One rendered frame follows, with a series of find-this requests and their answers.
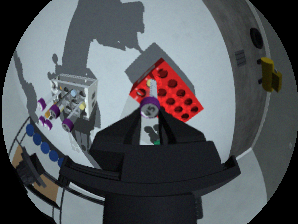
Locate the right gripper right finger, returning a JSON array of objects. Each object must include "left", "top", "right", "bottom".
[{"left": 158, "top": 107, "right": 206, "bottom": 145}]

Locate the orange tube with purple cap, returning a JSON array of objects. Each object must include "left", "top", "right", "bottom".
[{"left": 39, "top": 108, "right": 50, "bottom": 126}]

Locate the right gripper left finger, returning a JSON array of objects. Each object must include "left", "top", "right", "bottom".
[{"left": 93, "top": 107, "right": 142, "bottom": 145}]

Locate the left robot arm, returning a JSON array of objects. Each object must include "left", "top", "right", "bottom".
[{"left": 13, "top": 153, "right": 41, "bottom": 194}]

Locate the red tube rack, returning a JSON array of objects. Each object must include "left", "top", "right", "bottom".
[{"left": 129, "top": 58, "right": 204, "bottom": 122}]

